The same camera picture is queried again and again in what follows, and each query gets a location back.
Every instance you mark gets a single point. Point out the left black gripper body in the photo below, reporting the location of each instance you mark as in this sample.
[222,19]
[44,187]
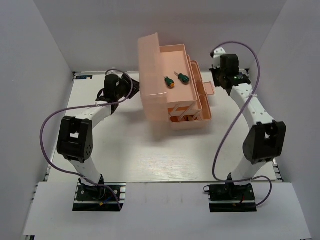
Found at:
[125,87]

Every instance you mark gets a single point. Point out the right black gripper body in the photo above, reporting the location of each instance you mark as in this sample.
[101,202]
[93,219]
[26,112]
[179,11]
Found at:
[217,75]

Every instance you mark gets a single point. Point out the stubby green orange screwdriver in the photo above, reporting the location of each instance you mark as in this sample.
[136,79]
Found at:
[169,82]

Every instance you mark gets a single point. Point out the pink plastic toolbox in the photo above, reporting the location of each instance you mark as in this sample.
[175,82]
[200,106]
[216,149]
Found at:
[184,107]

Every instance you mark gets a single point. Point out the stubby dark green screwdriver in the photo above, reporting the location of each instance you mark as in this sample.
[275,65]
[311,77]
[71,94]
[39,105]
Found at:
[183,78]

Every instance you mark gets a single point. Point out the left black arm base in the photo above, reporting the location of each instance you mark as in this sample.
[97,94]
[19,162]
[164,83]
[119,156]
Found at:
[99,199]

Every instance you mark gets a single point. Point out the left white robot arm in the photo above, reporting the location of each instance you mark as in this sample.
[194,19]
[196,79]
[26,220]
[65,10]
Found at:
[75,139]

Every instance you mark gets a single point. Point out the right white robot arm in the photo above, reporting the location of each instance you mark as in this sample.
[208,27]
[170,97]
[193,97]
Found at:
[266,136]

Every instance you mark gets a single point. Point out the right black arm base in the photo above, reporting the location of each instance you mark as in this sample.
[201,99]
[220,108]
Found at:
[230,198]

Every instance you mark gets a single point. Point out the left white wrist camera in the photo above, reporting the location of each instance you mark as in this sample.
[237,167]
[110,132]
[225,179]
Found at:
[113,72]

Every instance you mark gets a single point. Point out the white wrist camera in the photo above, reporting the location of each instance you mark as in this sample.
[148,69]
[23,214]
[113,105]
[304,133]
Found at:
[216,53]
[113,72]

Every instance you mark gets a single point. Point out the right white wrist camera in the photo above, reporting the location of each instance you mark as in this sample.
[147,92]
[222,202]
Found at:
[216,53]

